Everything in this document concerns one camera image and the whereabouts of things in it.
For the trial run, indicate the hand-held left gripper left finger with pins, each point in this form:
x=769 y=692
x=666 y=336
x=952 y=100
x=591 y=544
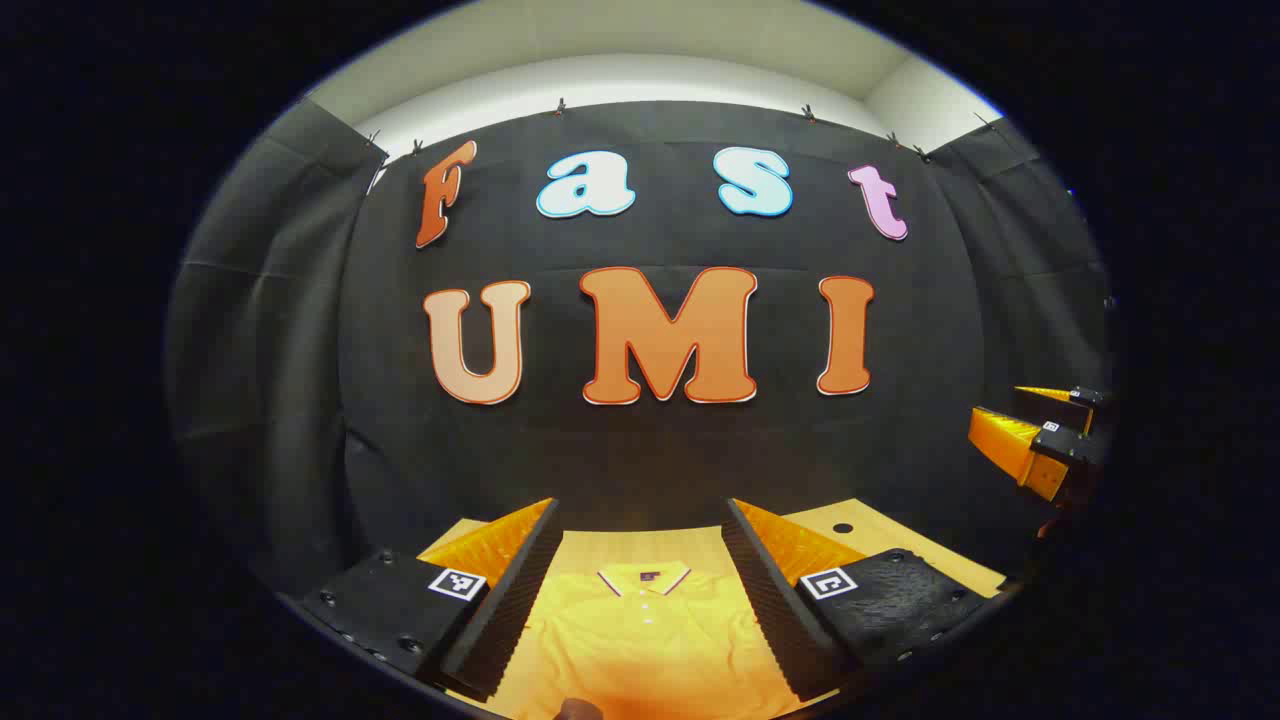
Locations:
x=505 y=610

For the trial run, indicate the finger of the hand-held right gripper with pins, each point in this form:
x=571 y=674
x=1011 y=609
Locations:
x=1050 y=400
x=1005 y=440

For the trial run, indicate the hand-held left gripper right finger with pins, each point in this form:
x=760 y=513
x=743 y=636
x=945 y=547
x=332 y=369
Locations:
x=775 y=610

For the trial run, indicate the orange polo T-shirt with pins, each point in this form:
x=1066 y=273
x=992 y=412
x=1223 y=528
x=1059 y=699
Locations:
x=640 y=650

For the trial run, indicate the black backdrop cloth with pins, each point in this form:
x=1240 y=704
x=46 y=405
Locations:
x=650 y=450

